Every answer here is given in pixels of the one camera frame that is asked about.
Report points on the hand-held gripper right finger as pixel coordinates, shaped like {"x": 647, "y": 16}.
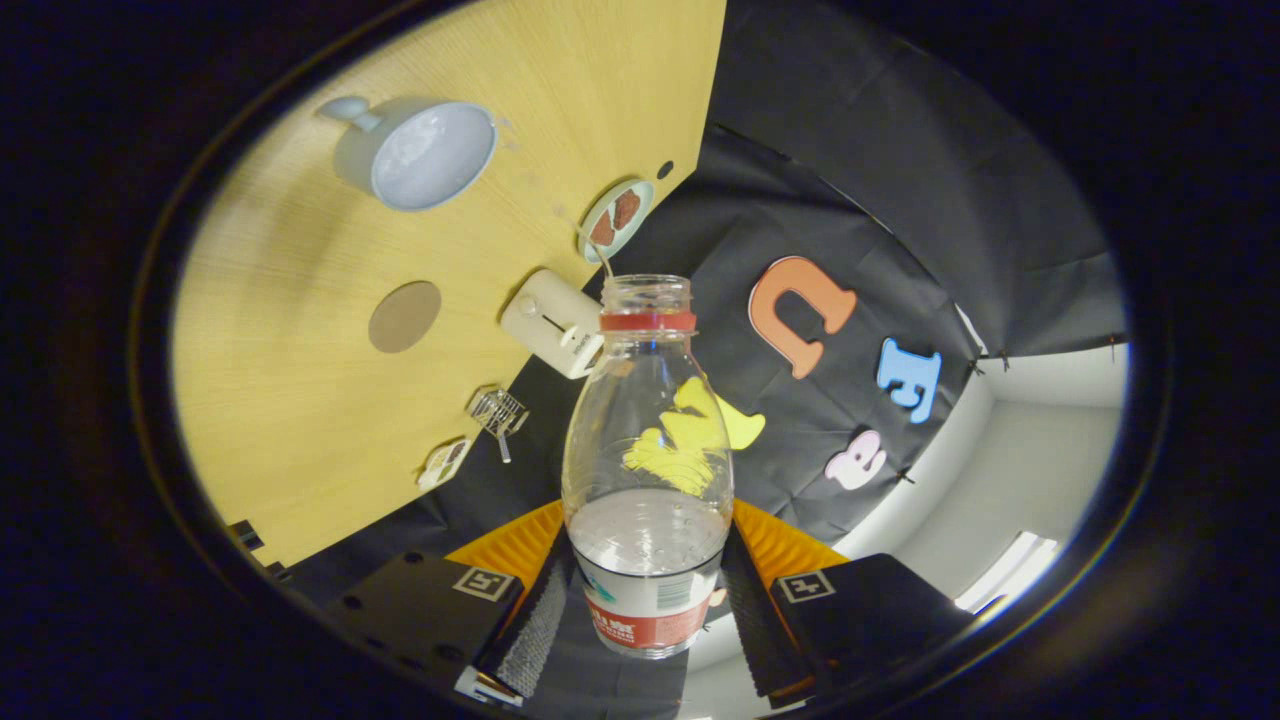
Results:
{"x": 870, "y": 610}

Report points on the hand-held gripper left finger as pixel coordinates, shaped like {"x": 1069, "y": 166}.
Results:
{"x": 430, "y": 610}

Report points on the clear plastic juice bottle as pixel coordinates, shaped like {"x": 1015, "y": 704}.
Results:
{"x": 650, "y": 560}

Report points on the round brown coaster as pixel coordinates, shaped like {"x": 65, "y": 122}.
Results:
{"x": 405, "y": 317}

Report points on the white cup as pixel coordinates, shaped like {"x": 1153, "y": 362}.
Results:
{"x": 430, "y": 160}

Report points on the white divided seasoning dish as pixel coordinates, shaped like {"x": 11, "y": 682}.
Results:
{"x": 443, "y": 465}

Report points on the large ceiling light panel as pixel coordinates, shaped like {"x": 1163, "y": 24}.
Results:
{"x": 1010, "y": 570}

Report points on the wooden table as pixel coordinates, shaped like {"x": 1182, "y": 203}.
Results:
{"x": 300, "y": 420}

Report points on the white toaster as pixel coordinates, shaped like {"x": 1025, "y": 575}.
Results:
{"x": 545, "y": 320}

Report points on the dark brown bread slice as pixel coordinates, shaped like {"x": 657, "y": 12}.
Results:
{"x": 627, "y": 208}
{"x": 602, "y": 230}

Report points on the light green plate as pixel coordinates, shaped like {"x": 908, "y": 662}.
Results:
{"x": 632, "y": 238}

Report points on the black bracket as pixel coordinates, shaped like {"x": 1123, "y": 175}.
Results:
{"x": 248, "y": 537}

